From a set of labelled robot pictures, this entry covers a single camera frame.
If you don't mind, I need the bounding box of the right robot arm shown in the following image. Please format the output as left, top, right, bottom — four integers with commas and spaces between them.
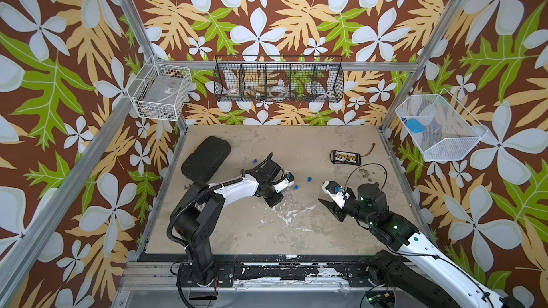
320, 181, 522, 307

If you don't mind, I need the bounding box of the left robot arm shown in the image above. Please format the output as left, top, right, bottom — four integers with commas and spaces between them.
166, 158, 295, 286

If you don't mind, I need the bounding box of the black tool case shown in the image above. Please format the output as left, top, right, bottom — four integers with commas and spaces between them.
181, 136, 231, 183

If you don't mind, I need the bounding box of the blue item in basket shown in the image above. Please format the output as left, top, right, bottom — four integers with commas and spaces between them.
404, 119, 426, 133

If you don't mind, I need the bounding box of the white mesh basket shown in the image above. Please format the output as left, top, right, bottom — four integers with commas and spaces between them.
395, 93, 488, 162

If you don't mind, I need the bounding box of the clear plastic box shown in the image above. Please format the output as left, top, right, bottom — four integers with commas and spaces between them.
144, 76, 181, 104

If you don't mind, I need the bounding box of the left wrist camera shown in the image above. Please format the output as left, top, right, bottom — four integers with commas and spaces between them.
273, 172, 295, 193

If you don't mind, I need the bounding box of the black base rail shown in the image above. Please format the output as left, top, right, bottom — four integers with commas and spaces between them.
169, 253, 381, 290

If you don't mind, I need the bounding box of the black wire basket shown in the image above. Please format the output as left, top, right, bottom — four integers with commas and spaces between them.
213, 55, 345, 102

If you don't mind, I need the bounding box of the white wire basket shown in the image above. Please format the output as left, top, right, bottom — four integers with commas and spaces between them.
128, 63, 193, 122

